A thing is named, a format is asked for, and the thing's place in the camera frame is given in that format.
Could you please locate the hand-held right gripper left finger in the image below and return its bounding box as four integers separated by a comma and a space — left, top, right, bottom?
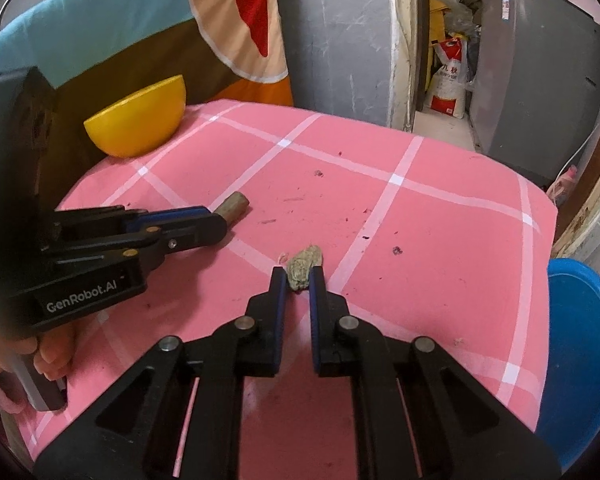
32, 266, 289, 480

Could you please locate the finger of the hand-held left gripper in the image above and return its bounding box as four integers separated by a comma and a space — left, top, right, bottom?
55, 214, 229, 274
55, 205, 212, 242

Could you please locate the grey appliance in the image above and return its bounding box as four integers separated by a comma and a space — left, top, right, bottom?
467, 0, 600, 192

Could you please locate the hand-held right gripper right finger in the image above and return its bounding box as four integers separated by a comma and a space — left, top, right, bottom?
308, 266, 563, 480

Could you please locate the short brown wooden stick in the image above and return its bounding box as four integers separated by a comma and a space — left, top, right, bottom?
215, 191, 251, 224

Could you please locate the yellow plastic bowl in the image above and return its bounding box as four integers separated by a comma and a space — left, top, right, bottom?
83, 74, 187, 159

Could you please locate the blue plastic bin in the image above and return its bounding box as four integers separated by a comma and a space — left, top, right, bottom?
532, 258, 600, 472

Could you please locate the person's left hand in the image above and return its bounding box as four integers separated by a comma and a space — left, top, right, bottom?
0, 307, 77, 383

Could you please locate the pink checked tablecloth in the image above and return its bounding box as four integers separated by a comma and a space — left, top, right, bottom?
17, 99, 559, 480

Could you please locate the yellow container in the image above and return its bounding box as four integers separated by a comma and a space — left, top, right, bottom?
428, 0, 451, 47

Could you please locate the red and white sack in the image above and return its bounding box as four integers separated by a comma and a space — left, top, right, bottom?
424, 37, 469, 120

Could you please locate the brown paper wad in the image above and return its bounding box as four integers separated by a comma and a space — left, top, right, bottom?
286, 243, 325, 292

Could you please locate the pink slipper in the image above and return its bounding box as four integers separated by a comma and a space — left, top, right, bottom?
547, 164, 579, 202

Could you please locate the colourful printed towel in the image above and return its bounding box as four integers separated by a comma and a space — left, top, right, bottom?
0, 0, 294, 211

